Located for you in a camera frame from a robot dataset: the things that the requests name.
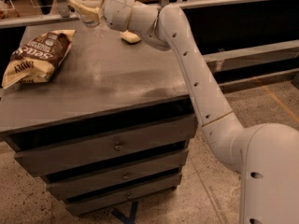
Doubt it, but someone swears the clear plastic water bottle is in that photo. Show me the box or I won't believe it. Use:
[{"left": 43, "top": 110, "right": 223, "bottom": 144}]
[{"left": 81, "top": 16, "right": 100, "bottom": 28}]

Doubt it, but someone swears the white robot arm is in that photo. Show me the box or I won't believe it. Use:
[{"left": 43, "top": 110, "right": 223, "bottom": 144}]
[{"left": 68, "top": 0, "right": 299, "bottom": 224}]

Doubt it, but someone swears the brown chip bag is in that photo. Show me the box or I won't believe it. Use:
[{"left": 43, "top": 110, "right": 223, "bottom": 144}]
[{"left": 2, "top": 30, "right": 76, "bottom": 89}]

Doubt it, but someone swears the yellow sponge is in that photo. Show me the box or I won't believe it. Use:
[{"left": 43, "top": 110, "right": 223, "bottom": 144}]
[{"left": 121, "top": 31, "right": 141, "bottom": 44}]

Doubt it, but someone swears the grey drawer cabinet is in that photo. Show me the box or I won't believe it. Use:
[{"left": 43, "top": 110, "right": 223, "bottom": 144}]
[{"left": 0, "top": 22, "right": 194, "bottom": 204}]

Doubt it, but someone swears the top grey drawer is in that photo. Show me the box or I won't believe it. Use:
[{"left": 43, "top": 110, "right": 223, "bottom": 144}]
[{"left": 15, "top": 114, "right": 197, "bottom": 176}]

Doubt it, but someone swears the grey drawer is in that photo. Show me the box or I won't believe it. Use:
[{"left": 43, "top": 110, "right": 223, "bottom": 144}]
[
  {"left": 15, "top": 114, "right": 197, "bottom": 176},
  {"left": 65, "top": 173, "right": 181, "bottom": 216},
  {"left": 46, "top": 148, "right": 188, "bottom": 200}
]

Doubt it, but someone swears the middle grey drawer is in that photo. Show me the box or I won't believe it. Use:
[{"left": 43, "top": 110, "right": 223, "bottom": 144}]
[{"left": 46, "top": 148, "right": 188, "bottom": 200}]

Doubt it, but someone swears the bottom grey drawer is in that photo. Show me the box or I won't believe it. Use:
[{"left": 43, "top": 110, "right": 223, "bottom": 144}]
[{"left": 65, "top": 173, "right": 181, "bottom": 216}]

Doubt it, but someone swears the grey metal railing frame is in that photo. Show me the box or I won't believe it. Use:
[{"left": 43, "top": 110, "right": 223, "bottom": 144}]
[{"left": 4, "top": 0, "right": 298, "bottom": 91}]

